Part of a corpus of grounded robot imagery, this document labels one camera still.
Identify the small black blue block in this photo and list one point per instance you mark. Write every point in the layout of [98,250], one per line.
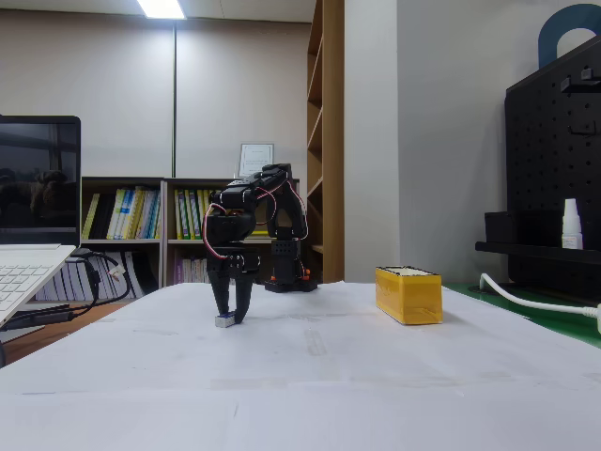
[224,321]

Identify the blue arch shaped sign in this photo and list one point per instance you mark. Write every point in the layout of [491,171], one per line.
[547,37]

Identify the row of colourful books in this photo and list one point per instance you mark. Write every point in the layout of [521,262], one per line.
[190,213]
[127,213]

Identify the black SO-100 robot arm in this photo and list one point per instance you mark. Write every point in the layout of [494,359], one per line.
[286,221]

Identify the row of white binders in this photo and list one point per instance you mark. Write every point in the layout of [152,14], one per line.
[75,282]

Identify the framed white certificate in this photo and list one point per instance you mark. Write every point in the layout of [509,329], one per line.
[257,160]

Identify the yellow rectangular box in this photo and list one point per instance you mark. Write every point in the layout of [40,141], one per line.
[408,296]

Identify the white laptop dark screen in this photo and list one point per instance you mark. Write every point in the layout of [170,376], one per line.
[37,188]

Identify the black usb adapter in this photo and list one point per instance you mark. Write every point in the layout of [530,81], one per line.
[47,315]

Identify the tall wooden shelf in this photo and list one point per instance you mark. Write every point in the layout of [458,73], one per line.
[333,141]

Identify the orange black table clamp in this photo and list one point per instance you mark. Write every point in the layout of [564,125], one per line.
[307,275]

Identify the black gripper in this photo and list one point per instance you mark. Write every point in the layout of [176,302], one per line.
[224,266]

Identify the black organizer cup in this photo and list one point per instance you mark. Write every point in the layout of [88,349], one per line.
[500,228]

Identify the ceiling light panel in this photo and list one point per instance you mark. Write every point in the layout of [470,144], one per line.
[159,8]

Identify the low wooden bookshelf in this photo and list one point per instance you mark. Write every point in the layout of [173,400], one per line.
[162,211]

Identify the green desk mat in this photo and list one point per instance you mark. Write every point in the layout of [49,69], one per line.
[563,329]

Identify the white paper sheet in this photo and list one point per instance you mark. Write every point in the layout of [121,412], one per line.
[493,343]
[141,347]
[300,423]
[338,300]

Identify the white dropper bottle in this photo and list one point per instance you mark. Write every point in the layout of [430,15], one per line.
[572,230]

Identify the black pegboard organizer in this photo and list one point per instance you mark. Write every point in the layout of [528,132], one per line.
[540,164]

